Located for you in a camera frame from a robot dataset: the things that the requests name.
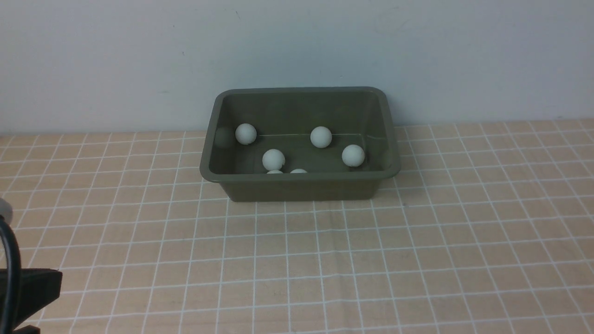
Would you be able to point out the olive plastic bin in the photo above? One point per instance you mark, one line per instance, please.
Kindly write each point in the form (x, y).
(284, 118)

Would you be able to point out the white ball with logo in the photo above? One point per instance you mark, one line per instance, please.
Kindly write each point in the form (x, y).
(273, 159)

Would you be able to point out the checkered beige tablecloth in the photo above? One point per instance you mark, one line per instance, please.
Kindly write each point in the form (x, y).
(488, 229)

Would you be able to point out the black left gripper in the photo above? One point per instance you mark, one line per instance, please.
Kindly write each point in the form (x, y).
(37, 289)

